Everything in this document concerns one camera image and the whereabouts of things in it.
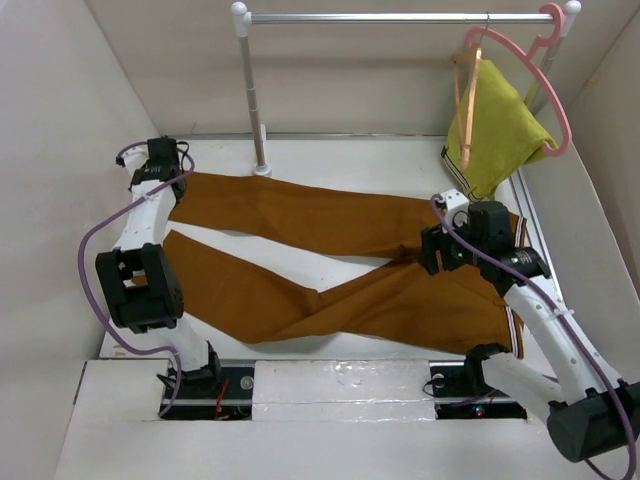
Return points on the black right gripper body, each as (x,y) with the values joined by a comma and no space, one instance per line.
(455,252)

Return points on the brown trousers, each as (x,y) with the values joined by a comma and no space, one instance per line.
(264,261)

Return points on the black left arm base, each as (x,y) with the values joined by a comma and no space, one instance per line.
(228,398)

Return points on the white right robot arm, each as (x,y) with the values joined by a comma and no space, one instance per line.
(586,405)

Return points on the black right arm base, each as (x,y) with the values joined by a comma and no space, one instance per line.
(459,391)

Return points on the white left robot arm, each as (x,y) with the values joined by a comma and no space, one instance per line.
(142,292)

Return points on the yellow-green trousers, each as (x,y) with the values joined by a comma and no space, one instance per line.
(505,136)

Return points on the wooden hanger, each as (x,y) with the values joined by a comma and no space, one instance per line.
(473,56)

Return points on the pink plastic hanger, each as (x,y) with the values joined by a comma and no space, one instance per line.
(558,20)

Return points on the silver clothes rack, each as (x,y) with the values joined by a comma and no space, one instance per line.
(243,19)

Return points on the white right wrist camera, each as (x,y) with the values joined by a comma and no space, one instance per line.
(451,207)

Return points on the aluminium side rail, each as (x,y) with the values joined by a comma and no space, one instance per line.
(535,234)

